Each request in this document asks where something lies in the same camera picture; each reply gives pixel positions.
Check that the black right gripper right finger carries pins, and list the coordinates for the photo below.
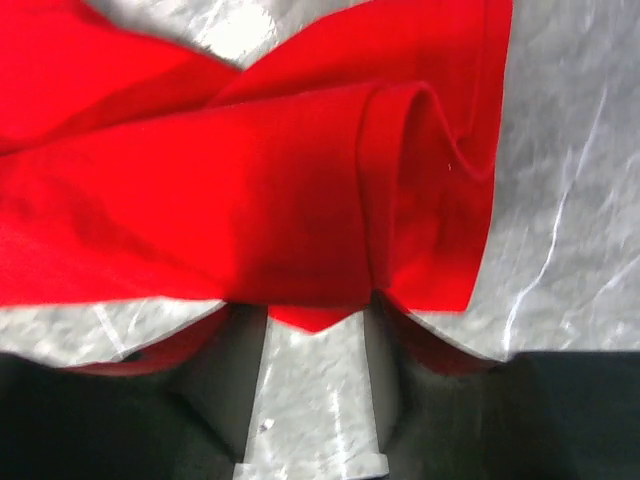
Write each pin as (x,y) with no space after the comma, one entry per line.
(443,413)

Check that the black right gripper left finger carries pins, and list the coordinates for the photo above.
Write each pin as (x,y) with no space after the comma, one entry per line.
(180,408)

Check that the bright red t-shirt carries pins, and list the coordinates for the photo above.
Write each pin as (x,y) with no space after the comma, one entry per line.
(357,156)

